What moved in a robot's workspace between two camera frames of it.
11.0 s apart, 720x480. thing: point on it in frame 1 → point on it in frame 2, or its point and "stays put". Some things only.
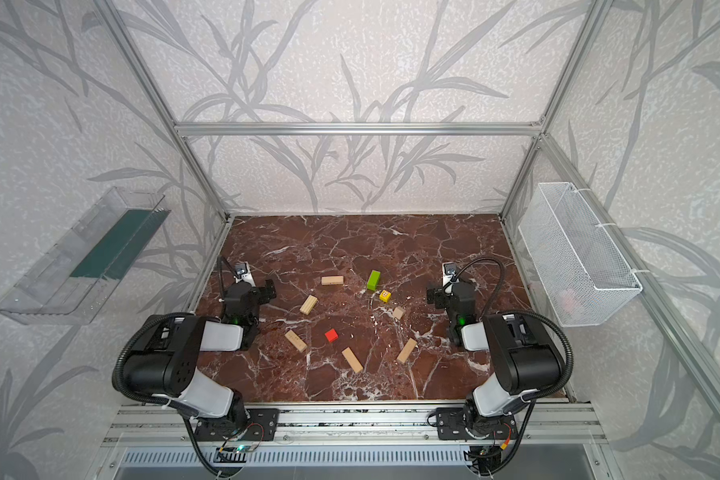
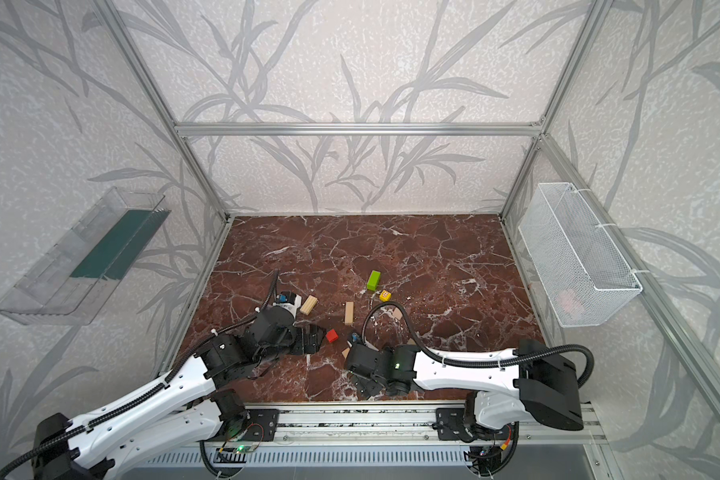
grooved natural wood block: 308,304 stays put
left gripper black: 255,293 → 306,339
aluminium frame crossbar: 358,128 stays put
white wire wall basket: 588,279 stays put
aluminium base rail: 359,423 stays put
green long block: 373,279 stays put
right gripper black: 442,295 → 357,365
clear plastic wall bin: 73,281 stays put
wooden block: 332,280 → 349,312
